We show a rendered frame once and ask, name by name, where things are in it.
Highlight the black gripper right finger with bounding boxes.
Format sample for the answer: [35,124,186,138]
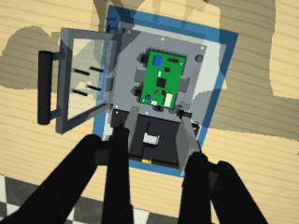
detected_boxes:
[176,117,268,224]

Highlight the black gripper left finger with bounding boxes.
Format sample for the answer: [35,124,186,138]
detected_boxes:
[0,105,140,224]

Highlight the green circuit board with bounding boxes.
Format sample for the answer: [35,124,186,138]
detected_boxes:
[140,51,185,108]

